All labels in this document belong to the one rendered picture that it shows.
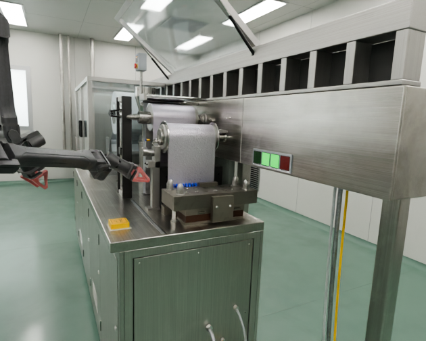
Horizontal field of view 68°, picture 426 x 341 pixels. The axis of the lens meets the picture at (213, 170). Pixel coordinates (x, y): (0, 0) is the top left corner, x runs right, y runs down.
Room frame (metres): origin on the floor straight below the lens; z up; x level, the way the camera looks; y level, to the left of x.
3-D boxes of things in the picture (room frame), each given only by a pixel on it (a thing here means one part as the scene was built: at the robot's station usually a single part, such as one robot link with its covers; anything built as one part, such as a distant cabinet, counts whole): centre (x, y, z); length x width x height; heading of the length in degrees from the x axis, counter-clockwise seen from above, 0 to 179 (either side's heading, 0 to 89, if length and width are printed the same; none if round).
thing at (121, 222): (1.21, 0.37, 0.91); 0.07 x 0.07 x 0.02; 27
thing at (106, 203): (2.31, 0.63, 0.88); 2.52 x 0.66 x 0.04; 27
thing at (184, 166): (1.46, 0.10, 1.11); 0.23 x 0.01 x 0.18; 117
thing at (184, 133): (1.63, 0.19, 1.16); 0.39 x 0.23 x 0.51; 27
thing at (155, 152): (1.47, 0.29, 1.05); 0.06 x 0.05 x 0.31; 117
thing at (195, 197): (1.37, 0.01, 1.00); 0.40 x 0.16 x 0.06; 117
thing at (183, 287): (2.31, 0.62, 0.43); 2.52 x 0.64 x 0.86; 27
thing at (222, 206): (1.30, -0.05, 0.96); 0.10 x 0.03 x 0.11; 117
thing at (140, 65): (1.96, 0.46, 1.66); 0.07 x 0.07 x 0.10; 28
